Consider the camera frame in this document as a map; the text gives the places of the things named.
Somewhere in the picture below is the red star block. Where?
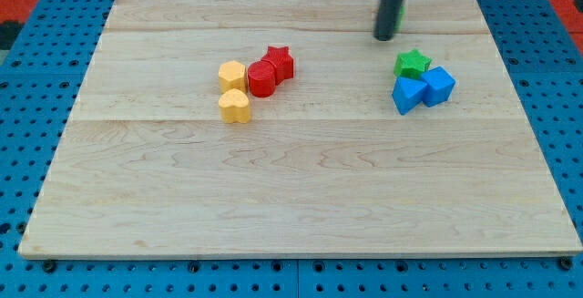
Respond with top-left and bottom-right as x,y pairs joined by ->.
261,46 -> 294,86

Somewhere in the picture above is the green star block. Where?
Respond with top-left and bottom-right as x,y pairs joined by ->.
394,49 -> 432,79

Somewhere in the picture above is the green circle block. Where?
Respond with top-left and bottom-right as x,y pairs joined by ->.
394,5 -> 405,33

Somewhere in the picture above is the light wooden board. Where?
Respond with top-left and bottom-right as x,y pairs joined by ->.
19,0 -> 582,261

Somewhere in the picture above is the yellow heart block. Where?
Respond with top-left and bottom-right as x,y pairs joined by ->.
218,88 -> 251,123

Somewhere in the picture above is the red cylinder block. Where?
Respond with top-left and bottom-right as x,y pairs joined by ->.
247,60 -> 276,98

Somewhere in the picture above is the yellow hexagon block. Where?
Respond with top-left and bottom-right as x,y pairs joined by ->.
218,60 -> 247,93

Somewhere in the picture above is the blue triangle block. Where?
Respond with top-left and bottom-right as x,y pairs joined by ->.
392,77 -> 427,115

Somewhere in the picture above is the blue cube block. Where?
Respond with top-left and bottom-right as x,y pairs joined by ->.
420,67 -> 455,108

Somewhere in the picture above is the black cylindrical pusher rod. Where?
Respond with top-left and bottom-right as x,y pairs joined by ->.
373,0 -> 404,41

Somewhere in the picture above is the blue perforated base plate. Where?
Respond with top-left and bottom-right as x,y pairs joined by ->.
1,0 -> 582,297

